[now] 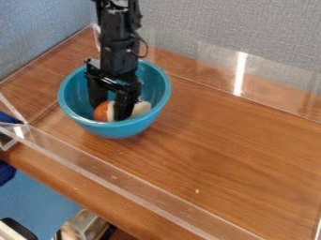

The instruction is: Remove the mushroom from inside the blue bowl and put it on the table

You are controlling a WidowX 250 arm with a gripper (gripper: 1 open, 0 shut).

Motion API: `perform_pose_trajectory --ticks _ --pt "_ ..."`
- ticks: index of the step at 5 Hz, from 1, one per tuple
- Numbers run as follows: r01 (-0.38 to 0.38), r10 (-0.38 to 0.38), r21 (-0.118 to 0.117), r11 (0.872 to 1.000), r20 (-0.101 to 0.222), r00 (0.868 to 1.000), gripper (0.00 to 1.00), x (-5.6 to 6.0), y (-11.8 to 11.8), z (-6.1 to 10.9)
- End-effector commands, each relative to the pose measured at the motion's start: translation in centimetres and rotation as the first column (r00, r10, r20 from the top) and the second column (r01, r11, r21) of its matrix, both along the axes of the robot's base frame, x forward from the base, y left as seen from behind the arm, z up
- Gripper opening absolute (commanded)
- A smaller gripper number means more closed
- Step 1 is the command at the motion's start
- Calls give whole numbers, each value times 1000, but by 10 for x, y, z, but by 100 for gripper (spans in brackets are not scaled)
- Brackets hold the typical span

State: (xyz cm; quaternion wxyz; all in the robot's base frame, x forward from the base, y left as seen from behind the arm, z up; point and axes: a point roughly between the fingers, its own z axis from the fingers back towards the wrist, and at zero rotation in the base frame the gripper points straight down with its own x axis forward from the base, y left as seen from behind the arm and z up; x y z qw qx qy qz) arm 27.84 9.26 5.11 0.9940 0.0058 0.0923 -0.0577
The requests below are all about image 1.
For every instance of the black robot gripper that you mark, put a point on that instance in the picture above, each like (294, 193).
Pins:
(112, 73)

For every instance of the brown and white toy mushroom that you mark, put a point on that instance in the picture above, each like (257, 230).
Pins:
(103, 112)

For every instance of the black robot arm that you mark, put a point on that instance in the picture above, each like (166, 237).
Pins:
(118, 20)

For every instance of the blue plastic bowl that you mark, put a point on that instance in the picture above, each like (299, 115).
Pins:
(73, 101)

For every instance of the clear acrylic front barrier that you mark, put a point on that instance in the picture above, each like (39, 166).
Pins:
(143, 209)

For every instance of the clear acrylic barrier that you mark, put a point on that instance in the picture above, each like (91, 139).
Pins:
(286, 88)
(143, 209)

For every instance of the blue cloth object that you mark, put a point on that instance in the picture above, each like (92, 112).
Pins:
(7, 170)

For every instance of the clear acrylic back barrier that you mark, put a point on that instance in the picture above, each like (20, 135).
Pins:
(286, 88)

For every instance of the clear plastic container below table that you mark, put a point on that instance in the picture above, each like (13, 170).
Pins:
(84, 226)

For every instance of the black and white object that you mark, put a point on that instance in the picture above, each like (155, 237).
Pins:
(13, 231)

